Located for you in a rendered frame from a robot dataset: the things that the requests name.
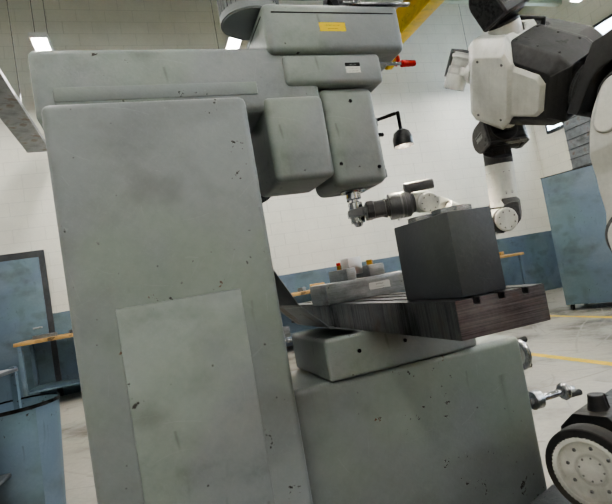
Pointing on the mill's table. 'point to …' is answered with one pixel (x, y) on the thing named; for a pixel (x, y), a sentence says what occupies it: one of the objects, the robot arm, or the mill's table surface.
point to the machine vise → (355, 287)
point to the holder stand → (450, 254)
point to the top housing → (327, 30)
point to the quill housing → (351, 141)
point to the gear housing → (333, 71)
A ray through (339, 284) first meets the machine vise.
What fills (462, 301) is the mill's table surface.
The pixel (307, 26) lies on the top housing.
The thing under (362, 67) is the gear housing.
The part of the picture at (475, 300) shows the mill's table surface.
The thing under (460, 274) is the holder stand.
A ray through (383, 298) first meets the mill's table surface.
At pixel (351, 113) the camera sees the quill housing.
